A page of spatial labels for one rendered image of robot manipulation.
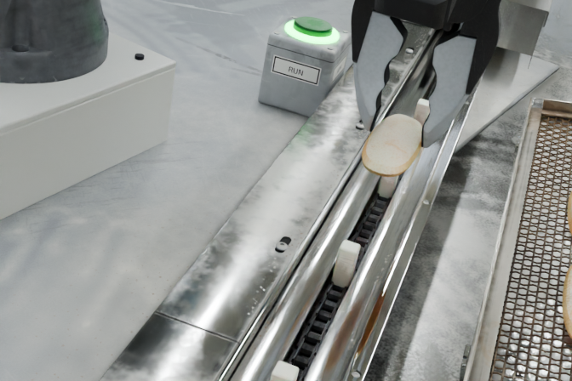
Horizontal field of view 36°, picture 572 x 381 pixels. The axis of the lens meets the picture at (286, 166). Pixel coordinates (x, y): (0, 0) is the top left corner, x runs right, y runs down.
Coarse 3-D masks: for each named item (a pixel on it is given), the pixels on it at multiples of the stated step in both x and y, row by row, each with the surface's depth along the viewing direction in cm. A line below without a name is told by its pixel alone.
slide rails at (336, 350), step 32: (448, 32) 110; (416, 96) 91; (448, 128) 85; (416, 160) 78; (352, 192) 72; (416, 192) 73; (352, 224) 67; (384, 224) 68; (320, 256) 63; (384, 256) 64; (288, 288) 59; (320, 288) 60; (352, 288) 60; (288, 320) 56; (352, 320) 57; (256, 352) 53; (320, 352) 54; (352, 352) 55
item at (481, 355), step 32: (512, 192) 68; (544, 192) 68; (512, 224) 63; (544, 224) 64; (512, 256) 59; (512, 288) 57; (544, 288) 57; (480, 320) 51; (512, 320) 53; (544, 320) 53; (480, 352) 50; (512, 352) 51
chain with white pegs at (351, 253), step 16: (416, 112) 85; (400, 176) 77; (384, 192) 74; (368, 208) 72; (384, 208) 72; (368, 224) 70; (352, 240) 67; (368, 240) 68; (352, 256) 61; (336, 272) 62; (352, 272) 62; (336, 288) 62; (320, 304) 60; (336, 304) 60; (320, 320) 59; (304, 336) 57; (320, 336) 57; (304, 352) 56; (288, 368) 49; (304, 368) 55
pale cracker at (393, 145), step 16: (384, 128) 64; (400, 128) 64; (416, 128) 65; (368, 144) 62; (384, 144) 62; (400, 144) 62; (416, 144) 63; (368, 160) 60; (384, 160) 60; (400, 160) 61; (384, 176) 60
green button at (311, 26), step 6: (300, 18) 89; (306, 18) 89; (312, 18) 89; (294, 24) 88; (300, 24) 87; (306, 24) 88; (312, 24) 88; (318, 24) 88; (324, 24) 88; (300, 30) 87; (306, 30) 87; (312, 30) 87; (318, 30) 87; (324, 30) 87; (330, 30) 88; (312, 36) 87; (318, 36) 87; (324, 36) 87
